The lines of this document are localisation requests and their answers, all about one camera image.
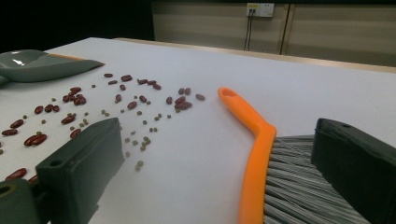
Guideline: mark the white wall socket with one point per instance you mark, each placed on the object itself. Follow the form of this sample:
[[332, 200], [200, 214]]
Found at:
[[261, 9]]

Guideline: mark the green mung beans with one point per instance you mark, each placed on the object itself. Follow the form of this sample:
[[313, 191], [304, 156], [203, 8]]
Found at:
[[144, 141]]

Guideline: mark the grey dustpan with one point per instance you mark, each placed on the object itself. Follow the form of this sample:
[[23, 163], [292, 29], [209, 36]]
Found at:
[[46, 67]]

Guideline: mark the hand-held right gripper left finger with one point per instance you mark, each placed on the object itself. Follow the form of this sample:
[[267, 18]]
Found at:
[[81, 168]]

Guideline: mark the black curtain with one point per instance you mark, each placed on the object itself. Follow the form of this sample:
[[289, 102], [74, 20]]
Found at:
[[74, 21]]

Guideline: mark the orange hand brush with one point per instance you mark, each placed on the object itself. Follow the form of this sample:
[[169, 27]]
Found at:
[[258, 174]]

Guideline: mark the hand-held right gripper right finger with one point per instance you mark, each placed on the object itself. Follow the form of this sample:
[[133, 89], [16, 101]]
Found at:
[[358, 168]]

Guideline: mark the red kidney beans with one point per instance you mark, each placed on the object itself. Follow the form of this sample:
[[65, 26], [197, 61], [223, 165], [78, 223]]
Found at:
[[74, 100]]

